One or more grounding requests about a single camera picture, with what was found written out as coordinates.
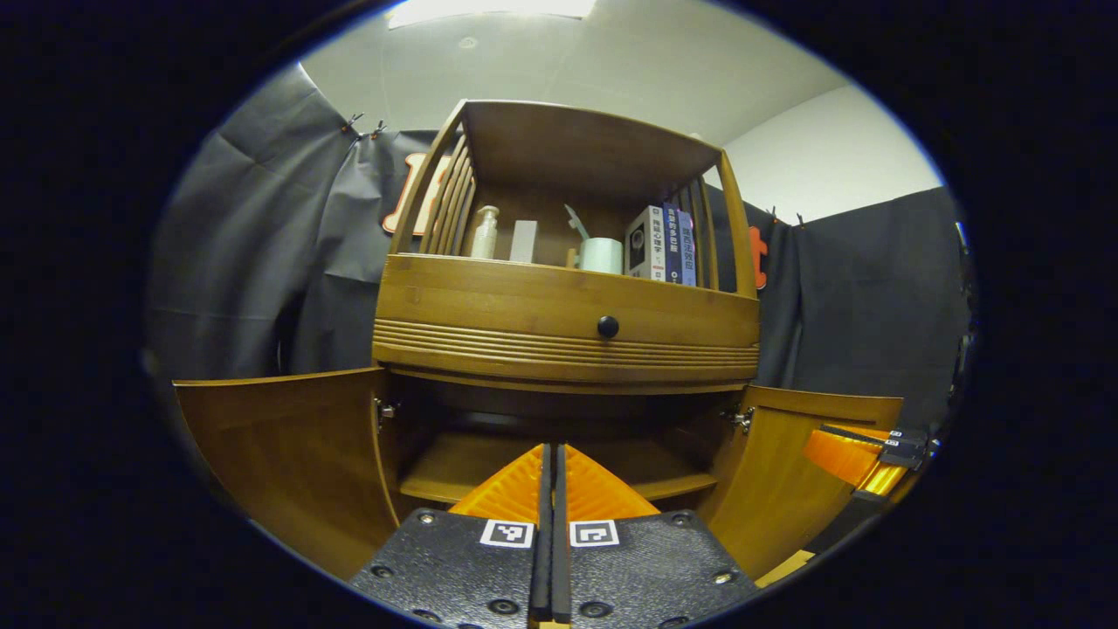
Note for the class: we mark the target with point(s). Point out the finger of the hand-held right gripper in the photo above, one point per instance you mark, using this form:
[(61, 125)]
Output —
[(852, 515), (843, 454)]

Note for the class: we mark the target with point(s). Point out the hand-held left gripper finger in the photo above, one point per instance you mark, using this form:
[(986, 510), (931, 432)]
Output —
[(542, 559), (561, 559)]

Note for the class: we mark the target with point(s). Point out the wooden cabinet door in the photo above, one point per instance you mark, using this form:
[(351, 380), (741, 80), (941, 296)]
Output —
[(777, 489), (288, 454)]

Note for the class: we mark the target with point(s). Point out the wooden double-door shoe cabinet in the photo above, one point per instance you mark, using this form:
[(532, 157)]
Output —
[(594, 144)]

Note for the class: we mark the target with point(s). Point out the metal door hinge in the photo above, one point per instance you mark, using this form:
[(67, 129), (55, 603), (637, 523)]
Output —
[(742, 419), (384, 409)]

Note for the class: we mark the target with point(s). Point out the wooden cabinet drawer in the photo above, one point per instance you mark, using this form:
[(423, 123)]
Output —
[(489, 297)]

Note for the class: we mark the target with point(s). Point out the black round drawer knob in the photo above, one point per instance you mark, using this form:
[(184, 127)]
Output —
[(608, 328)]

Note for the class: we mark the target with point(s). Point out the light blue book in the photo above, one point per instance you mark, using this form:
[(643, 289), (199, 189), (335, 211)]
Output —
[(687, 247)]

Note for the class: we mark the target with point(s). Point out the dark blue book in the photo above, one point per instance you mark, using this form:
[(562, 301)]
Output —
[(672, 245)]

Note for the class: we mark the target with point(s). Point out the white book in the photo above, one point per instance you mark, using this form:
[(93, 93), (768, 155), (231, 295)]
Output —
[(646, 243)]

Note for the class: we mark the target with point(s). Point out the mint green cup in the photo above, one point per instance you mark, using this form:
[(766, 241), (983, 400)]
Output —
[(602, 255)]

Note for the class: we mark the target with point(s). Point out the small white box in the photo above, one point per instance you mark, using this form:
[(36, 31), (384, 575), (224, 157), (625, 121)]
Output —
[(523, 241)]

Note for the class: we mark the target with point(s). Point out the clear pump bottle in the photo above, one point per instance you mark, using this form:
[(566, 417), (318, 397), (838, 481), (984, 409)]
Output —
[(485, 234)]

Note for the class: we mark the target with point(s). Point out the pale green flat stick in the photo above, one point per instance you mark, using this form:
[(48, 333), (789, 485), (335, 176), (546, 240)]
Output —
[(576, 223)]

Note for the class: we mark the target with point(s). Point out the black backdrop cloth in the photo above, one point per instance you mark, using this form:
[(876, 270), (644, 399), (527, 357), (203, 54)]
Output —
[(253, 262)]

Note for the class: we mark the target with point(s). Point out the ceiling light panel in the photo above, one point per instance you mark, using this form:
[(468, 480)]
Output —
[(489, 10)]

